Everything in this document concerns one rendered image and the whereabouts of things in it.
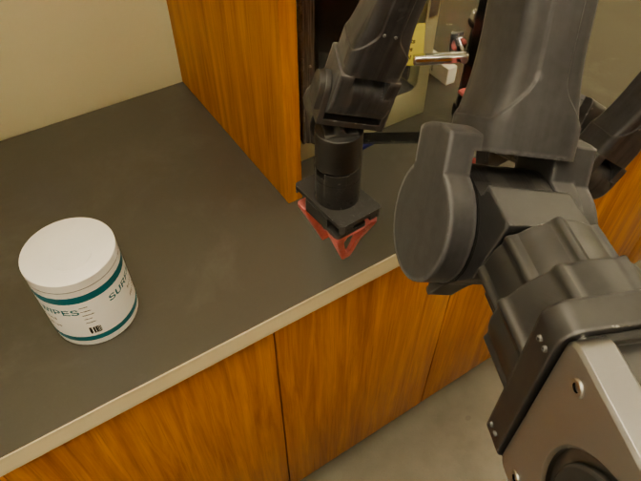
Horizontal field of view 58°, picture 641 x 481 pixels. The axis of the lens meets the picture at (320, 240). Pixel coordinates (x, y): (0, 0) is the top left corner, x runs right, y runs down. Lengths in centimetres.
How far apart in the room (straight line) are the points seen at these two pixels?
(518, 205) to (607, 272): 6
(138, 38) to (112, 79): 11
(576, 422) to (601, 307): 5
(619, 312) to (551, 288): 4
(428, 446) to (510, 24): 160
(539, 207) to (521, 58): 8
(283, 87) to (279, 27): 10
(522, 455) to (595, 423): 8
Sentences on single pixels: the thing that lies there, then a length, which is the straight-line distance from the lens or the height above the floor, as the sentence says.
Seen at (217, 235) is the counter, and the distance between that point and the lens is 105.
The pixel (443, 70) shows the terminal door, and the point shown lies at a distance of 107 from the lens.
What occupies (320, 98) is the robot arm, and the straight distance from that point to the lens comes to 63.
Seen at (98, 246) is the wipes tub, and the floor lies 109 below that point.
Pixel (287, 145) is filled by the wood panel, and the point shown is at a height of 107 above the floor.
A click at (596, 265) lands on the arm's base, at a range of 30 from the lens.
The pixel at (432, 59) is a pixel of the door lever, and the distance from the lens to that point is 100.
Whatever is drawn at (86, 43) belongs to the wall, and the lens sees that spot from 137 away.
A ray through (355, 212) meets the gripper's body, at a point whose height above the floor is 119.
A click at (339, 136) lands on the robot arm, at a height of 129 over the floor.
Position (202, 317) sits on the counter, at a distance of 94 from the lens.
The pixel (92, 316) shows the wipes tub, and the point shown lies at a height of 101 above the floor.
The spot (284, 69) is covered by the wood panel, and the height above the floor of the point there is 122.
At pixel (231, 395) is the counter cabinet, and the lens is 111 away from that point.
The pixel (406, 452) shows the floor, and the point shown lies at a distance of 185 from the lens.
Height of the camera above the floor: 170
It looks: 48 degrees down
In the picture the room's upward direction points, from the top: straight up
